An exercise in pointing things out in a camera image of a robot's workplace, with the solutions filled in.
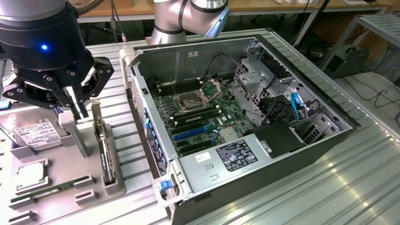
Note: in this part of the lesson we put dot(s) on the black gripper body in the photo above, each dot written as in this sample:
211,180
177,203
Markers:
47,42

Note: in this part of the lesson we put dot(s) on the graphics card with black cooler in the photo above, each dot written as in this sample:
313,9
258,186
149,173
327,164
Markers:
106,154

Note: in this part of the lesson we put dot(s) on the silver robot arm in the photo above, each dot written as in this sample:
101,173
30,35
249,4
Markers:
169,18

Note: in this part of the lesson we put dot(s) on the blue disk carrier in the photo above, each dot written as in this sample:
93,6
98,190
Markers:
3,105

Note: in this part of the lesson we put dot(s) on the silver hard disk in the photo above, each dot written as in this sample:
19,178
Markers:
34,133

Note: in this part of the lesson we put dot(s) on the black office chair base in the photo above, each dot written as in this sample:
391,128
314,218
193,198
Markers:
103,29

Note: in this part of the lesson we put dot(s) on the thin metal locking lever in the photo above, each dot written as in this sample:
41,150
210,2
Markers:
175,89

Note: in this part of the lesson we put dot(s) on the CPU socket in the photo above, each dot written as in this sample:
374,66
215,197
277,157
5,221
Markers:
190,102

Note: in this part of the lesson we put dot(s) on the grey plastic parts rack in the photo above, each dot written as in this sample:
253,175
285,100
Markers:
73,168

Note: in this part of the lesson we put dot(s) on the silver CPU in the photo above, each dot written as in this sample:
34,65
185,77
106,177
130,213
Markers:
30,175

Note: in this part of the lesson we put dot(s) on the installed black RAM stick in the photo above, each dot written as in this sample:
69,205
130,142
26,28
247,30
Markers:
197,117

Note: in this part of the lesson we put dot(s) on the metal socket cover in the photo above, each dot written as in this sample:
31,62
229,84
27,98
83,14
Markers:
214,85

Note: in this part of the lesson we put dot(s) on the blue expansion slot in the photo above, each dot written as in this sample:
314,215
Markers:
191,133

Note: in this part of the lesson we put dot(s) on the green RAM stick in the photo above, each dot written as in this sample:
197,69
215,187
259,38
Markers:
47,191

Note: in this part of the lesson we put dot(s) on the green motherboard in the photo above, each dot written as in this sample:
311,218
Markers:
225,114

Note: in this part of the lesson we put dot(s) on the black expansion slot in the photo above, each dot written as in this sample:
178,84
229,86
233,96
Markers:
197,145

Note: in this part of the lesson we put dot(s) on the metal disk bay cage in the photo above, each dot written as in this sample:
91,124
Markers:
253,79

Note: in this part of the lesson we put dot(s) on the silver chipset heatsink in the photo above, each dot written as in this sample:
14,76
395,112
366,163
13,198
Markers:
230,134

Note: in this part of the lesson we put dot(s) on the blue case latch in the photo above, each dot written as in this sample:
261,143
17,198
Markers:
165,185

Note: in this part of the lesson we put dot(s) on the grey power supply unit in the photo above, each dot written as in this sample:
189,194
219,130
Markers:
219,168

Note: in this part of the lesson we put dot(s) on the wooden desk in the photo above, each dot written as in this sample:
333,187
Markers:
266,9

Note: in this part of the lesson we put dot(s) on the open black PC case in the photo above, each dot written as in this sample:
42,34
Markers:
282,168

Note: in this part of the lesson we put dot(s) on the black box device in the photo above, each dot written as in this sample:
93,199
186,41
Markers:
353,61

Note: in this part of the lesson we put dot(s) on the grey metal shelf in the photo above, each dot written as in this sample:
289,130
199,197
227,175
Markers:
382,23

